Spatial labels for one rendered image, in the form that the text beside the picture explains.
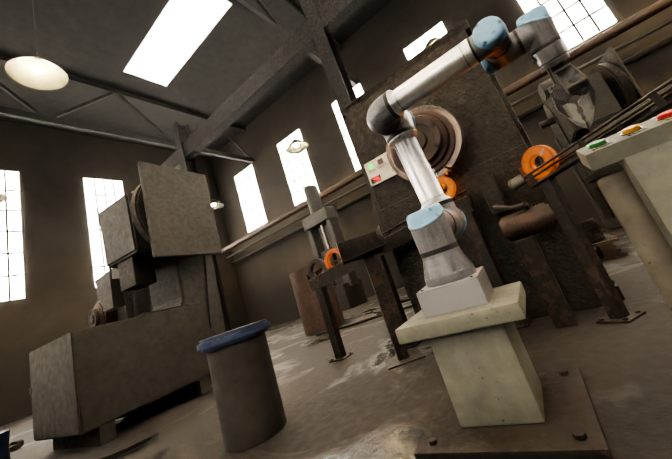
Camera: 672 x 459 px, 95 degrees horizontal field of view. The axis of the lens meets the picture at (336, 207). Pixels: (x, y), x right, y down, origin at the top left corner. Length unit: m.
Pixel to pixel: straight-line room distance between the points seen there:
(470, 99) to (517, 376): 1.60
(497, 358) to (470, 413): 0.17
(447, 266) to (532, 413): 0.38
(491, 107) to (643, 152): 1.12
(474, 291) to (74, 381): 2.52
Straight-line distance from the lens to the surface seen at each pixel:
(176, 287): 3.83
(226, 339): 1.41
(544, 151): 1.66
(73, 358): 2.83
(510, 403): 0.98
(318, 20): 6.67
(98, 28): 9.75
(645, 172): 1.12
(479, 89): 2.16
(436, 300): 0.94
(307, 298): 4.38
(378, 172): 2.23
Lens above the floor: 0.45
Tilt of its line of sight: 15 degrees up
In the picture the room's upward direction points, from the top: 18 degrees counter-clockwise
